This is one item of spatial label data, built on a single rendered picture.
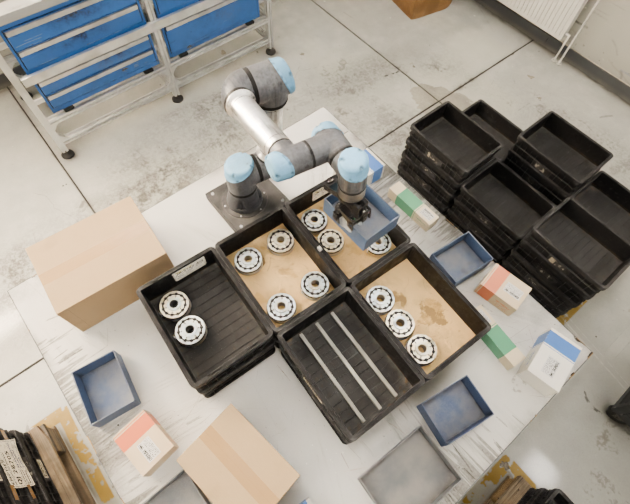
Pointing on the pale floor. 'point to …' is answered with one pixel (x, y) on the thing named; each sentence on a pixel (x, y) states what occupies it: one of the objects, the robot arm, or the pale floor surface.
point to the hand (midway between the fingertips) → (344, 221)
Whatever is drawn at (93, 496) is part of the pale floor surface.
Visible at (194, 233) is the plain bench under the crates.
